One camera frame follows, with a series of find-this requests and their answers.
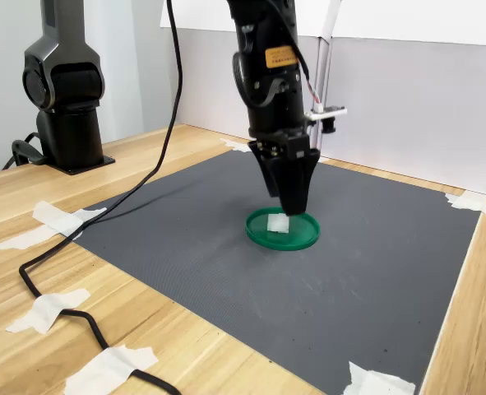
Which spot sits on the small white plastic terminal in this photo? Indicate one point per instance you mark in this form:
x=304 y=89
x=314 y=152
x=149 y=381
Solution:
x=277 y=224

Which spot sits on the round green lid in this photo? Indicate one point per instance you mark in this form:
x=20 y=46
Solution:
x=300 y=235

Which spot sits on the white tape piece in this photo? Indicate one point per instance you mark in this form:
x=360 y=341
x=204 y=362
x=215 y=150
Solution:
x=49 y=214
x=468 y=201
x=16 y=243
x=234 y=145
x=324 y=158
x=370 y=382
x=103 y=370
x=45 y=310

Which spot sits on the dark grey mat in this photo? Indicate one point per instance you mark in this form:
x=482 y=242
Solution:
x=226 y=288

